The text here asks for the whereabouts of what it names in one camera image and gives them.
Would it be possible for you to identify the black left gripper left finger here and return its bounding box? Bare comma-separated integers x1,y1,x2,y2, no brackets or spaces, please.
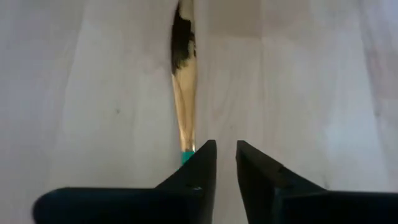
32,139,218,224

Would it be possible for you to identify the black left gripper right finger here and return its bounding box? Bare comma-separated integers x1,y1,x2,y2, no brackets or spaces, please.
235,139,398,224

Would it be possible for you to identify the gold knife green handle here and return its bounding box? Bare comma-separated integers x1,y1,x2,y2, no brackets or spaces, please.
170,0,198,171

